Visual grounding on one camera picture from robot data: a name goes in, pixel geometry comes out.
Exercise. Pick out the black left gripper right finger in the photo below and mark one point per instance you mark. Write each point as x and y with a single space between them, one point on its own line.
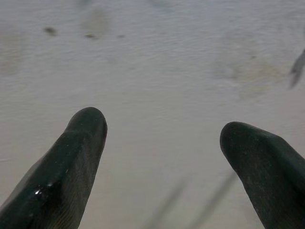
267 171

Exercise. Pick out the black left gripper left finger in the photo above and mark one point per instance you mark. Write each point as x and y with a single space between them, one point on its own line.
64 171

